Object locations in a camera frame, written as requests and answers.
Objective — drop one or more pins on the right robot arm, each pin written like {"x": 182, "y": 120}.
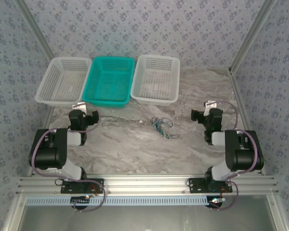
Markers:
{"x": 243, "y": 156}

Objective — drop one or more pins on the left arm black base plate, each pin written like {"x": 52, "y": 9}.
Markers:
{"x": 72, "y": 188}

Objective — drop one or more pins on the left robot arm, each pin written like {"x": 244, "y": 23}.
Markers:
{"x": 48, "y": 156}

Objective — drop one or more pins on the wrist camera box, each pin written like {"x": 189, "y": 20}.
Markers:
{"x": 79, "y": 106}
{"x": 210, "y": 105}

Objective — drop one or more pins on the aluminium mounting rail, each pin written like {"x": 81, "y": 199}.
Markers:
{"x": 144, "y": 184}

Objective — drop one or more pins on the grey metal panel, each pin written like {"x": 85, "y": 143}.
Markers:
{"x": 144, "y": 219}

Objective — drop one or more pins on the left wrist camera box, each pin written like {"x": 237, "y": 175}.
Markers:
{"x": 79, "y": 106}

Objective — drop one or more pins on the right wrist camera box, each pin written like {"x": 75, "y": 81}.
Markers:
{"x": 210, "y": 105}

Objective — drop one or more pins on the small controller board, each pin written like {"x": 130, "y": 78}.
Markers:
{"x": 80, "y": 199}
{"x": 215, "y": 202}

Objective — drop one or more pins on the white perforated plastic basket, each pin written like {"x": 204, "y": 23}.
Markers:
{"x": 62, "y": 81}
{"x": 155, "y": 79}

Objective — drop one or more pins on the aluminium table edge rail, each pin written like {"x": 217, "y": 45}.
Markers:
{"x": 242, "y": 115}
{"x": 42, "y": 125}

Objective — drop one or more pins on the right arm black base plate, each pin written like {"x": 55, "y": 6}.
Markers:
{"x": 197, "y": 186}

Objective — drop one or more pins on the aluminium frame post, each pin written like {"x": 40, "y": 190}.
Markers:
{"x": 253, "y": 31}
{"x": 35, "y": 30}

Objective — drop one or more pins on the teal perforated plastic basket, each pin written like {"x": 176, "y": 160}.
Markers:
{"x": 108, "y": 81}

